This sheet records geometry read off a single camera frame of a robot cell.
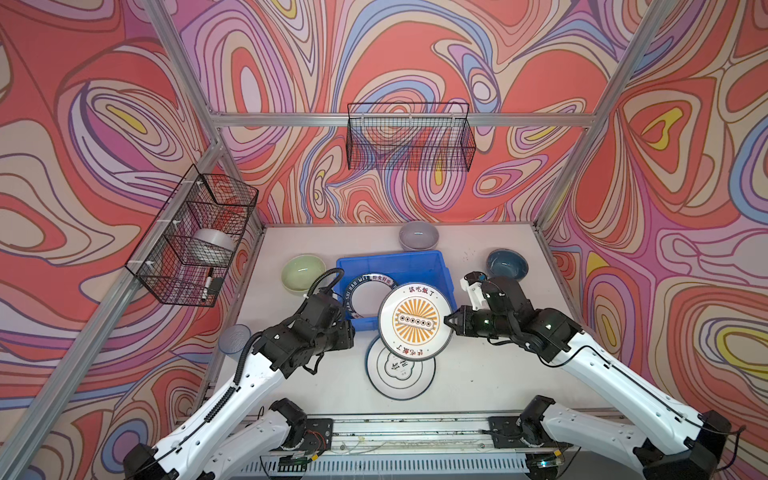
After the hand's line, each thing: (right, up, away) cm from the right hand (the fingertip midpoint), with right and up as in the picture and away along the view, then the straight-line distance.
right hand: (447, 325), depth 73 cm
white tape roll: (-57, +19, -2) cm, 60 cm away
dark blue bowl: (+28, +14, +32) cm, 44 cm away
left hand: (-24, -1, +3) cm, 25 cm away
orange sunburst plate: (-9, 0, +2) cm, 9 cm away
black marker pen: (-59, +10, 0) cm, 60 cm away
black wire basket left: (-66, +16, -6) cm, 68 cm away
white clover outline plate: (-12, -17, +9) cm, 22 cm away
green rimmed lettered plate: (-22, +5, +26) cm, 34 cm away
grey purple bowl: (-2, +24, +40) cm, 47 cm away
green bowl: (-44, +12, +26) cm, 53 cm away
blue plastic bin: (0, +13, +32) cm, 35 cm away
